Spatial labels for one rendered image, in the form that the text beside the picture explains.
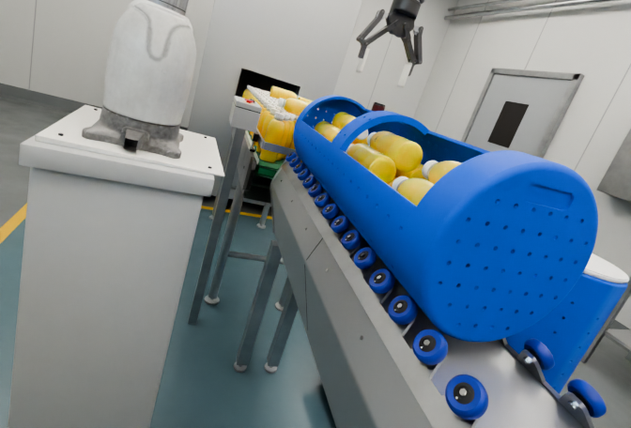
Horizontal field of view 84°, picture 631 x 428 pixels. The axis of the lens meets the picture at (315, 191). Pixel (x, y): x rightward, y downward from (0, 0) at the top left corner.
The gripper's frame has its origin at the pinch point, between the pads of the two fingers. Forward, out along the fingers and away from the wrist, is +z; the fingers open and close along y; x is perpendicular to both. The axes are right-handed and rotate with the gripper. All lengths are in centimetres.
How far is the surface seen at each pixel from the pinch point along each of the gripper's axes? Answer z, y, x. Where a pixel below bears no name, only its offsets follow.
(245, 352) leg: 121, -7, 23
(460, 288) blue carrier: 28, -7, -63
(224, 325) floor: 132, -13, 52
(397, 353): 40, -12, -62
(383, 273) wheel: 34, -10, -50
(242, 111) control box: 25, -31, 43
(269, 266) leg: 78, -8, 23
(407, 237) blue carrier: 24, -14, -57
